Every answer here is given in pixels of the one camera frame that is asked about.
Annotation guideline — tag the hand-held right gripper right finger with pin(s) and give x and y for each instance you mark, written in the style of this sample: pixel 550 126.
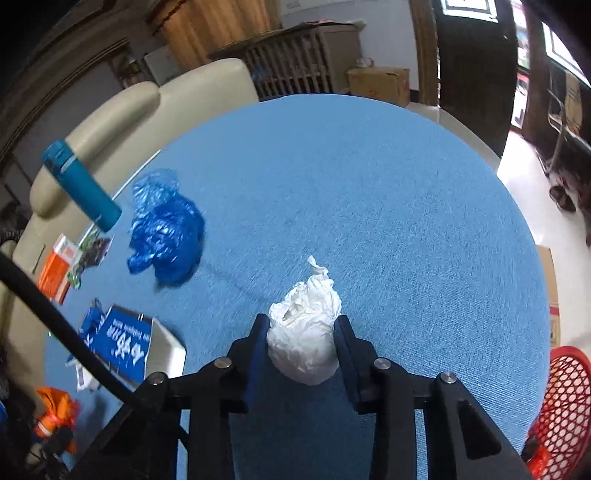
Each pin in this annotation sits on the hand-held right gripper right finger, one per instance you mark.
pixel 347 364

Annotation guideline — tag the red plastic basket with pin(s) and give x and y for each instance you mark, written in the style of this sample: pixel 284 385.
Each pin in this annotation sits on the red plastic basket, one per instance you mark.
pixel 565 401

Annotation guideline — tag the white appliance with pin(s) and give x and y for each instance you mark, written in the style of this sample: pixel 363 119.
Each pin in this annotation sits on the white appliance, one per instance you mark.
pixel 161 67

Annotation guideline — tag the brown curtain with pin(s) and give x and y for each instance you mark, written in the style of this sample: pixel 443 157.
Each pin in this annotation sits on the brown curtain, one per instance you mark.
pixel 217 27

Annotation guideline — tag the dark wooden door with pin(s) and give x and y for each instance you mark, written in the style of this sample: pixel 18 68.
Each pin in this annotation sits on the dark wooden door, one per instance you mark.
pixel 475 69

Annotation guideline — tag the wooden baby crib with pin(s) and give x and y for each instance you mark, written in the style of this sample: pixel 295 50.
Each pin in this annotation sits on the wooden baby crib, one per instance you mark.
pixel 295 64

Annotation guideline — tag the orange box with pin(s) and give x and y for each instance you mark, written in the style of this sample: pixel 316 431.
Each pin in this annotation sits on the orange box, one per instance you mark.
pixel 55 272

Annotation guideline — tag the blue plastic bag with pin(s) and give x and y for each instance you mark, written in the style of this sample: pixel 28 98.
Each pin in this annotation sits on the blue plastic bag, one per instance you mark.
pixel 166 240

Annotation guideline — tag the flat cardboard box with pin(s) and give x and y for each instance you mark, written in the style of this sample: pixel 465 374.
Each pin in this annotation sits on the flat cardboard box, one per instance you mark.
pixel 549 295

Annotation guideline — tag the small crumpled wrappers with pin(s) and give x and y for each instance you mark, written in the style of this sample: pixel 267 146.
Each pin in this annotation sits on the small crumpled wrappers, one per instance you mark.
pixel 92 251

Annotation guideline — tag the cream leather sofa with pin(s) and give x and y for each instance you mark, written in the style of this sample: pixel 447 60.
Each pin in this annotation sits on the cream leather sofa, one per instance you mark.
pixel 138 110

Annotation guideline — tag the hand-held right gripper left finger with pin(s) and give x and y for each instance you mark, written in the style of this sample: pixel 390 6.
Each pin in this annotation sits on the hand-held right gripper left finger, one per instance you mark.
pixel 259 350

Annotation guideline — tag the black metal frame chair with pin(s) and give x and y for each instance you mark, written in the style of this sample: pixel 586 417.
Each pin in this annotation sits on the black metal frame chair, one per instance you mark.
pixel 561 124

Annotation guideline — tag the torn blue silver carton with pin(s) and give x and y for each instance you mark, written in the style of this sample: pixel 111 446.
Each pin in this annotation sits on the torn blue silver carton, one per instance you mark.
pixel 90 325

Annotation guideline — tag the blue toothpaste carton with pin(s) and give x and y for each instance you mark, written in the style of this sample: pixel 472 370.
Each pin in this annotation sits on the blue toothpaste carton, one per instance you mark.
pixel 122 344

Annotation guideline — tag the cardboard box with red print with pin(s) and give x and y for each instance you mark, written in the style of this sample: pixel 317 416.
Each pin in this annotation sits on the cardboard box with red print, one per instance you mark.
pixel 378 85

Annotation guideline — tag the brown slipper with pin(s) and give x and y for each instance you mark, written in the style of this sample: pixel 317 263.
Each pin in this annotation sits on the brown slipper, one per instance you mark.
pixel 569 203
pixel 556 191

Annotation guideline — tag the white paper ball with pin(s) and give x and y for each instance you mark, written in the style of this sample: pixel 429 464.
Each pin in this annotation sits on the white paper ball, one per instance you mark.
pixel 304 332

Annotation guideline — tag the blue thermos bottle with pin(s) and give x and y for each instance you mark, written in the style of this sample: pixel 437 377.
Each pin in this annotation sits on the blue thermos bottle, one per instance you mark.
pixel 78 184

